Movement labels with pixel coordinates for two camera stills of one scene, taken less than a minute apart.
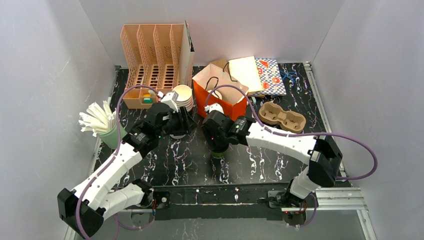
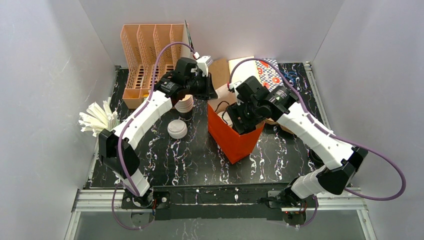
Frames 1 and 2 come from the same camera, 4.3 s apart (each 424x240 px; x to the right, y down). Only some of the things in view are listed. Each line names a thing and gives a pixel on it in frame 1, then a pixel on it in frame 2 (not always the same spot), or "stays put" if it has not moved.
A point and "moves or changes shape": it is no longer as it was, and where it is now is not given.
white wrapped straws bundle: [97, 120] stays put
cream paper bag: [245, 71] stays put
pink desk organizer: [151, 55] stays put
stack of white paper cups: [185, 98] stays put
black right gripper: [218, 142] → [241, 118]
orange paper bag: [233, 103] moves or changes shape
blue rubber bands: [291, 74] stays put
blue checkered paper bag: [270, 77] stays put
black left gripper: [185, 120] → [208, 87]
